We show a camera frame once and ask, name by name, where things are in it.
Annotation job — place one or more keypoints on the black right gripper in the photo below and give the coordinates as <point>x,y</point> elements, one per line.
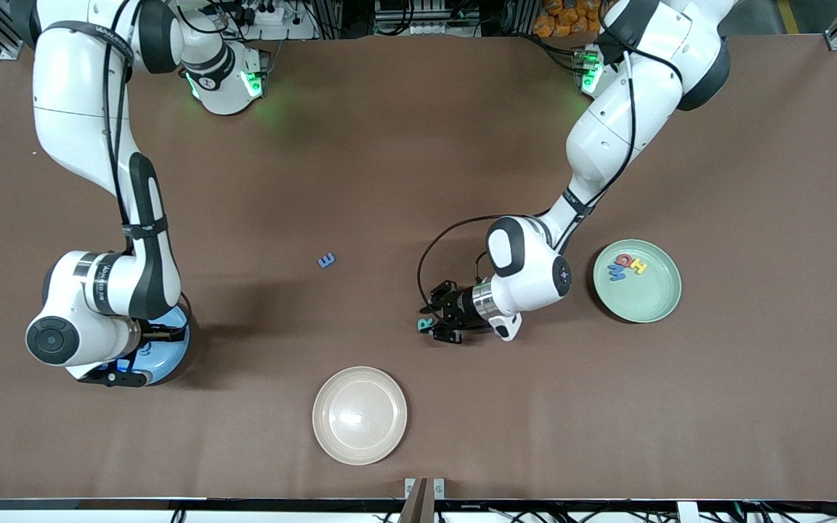
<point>162,335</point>

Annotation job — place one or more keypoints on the white table frame rail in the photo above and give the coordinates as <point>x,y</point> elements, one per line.
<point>62,517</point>

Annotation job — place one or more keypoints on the silver table edge bracket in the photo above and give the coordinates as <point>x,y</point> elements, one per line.
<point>409,487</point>

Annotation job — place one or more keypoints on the white control box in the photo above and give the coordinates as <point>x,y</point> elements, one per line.
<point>426,14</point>

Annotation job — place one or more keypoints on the blue foam letter E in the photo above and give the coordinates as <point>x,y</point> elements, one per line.
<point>326,260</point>

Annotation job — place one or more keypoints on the beige round plate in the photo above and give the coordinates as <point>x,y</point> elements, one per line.
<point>360,415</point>

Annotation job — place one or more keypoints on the red foam letter Q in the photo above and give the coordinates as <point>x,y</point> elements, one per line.
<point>623,261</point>

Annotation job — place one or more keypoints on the orange fruit pile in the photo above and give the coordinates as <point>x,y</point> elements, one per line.
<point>564,16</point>

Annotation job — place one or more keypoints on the brown camera pole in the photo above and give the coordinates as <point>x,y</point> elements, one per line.
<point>418,505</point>

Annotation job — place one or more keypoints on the blue foam letter M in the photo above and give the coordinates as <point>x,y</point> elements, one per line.
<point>616,273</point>

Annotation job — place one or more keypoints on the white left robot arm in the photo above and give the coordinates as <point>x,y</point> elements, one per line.
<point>622,123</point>

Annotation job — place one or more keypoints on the light green round plate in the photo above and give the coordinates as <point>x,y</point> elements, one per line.
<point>644,298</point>

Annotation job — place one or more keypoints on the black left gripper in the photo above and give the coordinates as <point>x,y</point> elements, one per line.
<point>460,306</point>

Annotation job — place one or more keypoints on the blue round plate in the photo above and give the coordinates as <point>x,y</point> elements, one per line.
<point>171,359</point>

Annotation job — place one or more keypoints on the white power strip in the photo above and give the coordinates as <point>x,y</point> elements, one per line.
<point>266,13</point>

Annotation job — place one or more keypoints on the teal foam letter R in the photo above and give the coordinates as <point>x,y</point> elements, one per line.
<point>425,324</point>

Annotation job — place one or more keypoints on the brown table cover mat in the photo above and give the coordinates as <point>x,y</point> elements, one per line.
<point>389,109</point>

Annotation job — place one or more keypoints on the yellow foam letter H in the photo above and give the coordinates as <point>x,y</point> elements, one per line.
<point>639,267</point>

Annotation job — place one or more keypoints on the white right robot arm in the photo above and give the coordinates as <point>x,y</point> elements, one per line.
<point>70,109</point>

